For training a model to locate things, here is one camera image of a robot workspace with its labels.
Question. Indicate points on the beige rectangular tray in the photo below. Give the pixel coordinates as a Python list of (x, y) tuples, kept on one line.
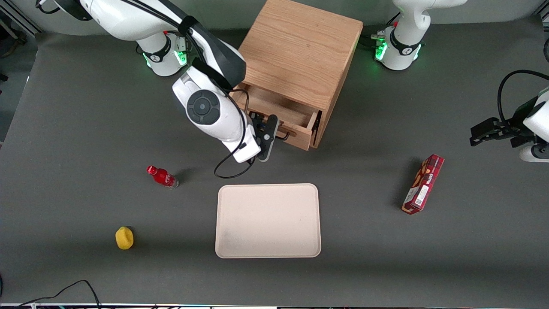
[(268, 221)]

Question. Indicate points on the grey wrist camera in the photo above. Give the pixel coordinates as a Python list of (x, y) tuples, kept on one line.
[(534, 153), (266, 146)]

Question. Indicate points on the small red bottle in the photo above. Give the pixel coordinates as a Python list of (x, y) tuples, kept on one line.
[(163, 177)]

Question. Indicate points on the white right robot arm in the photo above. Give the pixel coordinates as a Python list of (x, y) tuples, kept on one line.
[(206, 107)]

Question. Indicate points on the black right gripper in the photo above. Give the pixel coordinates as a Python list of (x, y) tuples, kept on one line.
[(257, 121)]

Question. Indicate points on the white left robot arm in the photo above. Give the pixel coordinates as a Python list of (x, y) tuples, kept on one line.
[(403, 47)]

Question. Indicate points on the aluminium frame rail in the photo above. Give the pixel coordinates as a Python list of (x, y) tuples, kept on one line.
[(17, 21)]

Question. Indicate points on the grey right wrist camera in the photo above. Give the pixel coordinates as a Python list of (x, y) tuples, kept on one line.
[(266, 146)]

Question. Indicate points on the yellow sponge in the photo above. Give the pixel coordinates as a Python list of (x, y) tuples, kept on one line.
[(124, 238)]

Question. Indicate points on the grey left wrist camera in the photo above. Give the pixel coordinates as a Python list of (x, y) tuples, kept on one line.
[(534, 153)]

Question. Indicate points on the wooden drawer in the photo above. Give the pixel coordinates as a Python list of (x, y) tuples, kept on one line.
[(283, 109)]

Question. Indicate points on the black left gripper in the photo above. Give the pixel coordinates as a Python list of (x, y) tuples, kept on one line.
[(513, 127)]

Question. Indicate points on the red snack box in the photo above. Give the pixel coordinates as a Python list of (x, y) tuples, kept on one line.
[(422, 184)]

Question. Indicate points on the wooden drawer cabinet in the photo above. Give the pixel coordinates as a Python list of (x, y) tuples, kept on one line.
[(300, 43)]

